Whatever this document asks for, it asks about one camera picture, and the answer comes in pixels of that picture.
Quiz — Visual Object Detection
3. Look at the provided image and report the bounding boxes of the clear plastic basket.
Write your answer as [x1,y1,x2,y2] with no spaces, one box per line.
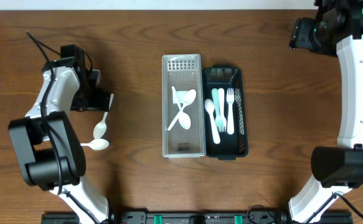
[162,54,206,158]

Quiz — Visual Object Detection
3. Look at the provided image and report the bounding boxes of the white spoon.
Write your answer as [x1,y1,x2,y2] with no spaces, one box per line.
[172,87,191,129]
[204,99,220,144]

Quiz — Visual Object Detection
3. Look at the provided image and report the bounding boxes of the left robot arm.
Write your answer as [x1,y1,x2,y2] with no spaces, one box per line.
[8,45,112,223]

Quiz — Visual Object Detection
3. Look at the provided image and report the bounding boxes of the black plastic basket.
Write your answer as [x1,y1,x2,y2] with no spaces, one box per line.
[202,64,248,160]

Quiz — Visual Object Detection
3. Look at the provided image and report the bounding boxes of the white spoon bowl up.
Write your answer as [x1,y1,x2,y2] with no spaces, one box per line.
[167,89,197,131]

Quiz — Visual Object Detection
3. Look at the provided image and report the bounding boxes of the white fork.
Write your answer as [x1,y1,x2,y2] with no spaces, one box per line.
[218,88,227,133]
[226,88,235,134]
[212,88,224,133]

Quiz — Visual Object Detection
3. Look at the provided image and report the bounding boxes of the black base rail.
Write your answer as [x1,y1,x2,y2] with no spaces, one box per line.
[41,207,354,224]

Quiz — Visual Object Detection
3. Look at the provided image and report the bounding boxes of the white spoon bowl down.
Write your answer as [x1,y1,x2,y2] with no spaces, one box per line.
[93,111,109,139]

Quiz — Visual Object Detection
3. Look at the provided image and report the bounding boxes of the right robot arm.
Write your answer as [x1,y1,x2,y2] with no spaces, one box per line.
[285,0,363,223]

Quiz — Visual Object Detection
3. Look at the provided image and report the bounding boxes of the white spoon sideways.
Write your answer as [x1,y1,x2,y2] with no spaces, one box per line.
[80,139,110,151]

